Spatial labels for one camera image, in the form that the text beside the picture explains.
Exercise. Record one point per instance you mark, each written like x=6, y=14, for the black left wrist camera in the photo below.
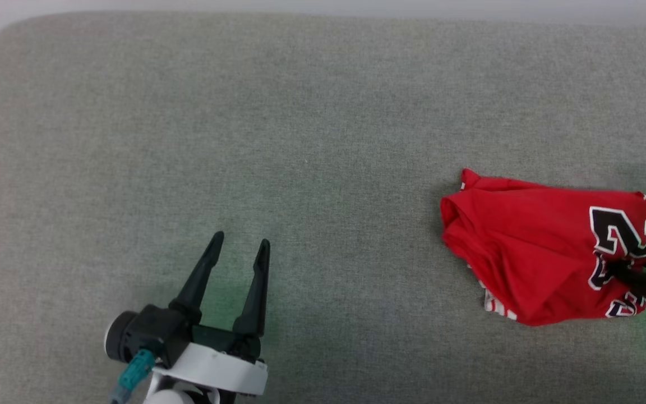
x=149, y=334

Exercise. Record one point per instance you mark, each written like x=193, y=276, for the red basketball jersey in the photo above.
x=525, y=247

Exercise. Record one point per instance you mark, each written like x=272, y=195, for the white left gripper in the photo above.
x=216, y=367

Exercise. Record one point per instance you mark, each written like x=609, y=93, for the grey fabric sofa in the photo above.
x=300, y=168

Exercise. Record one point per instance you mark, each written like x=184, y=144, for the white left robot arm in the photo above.
x=177, y=397

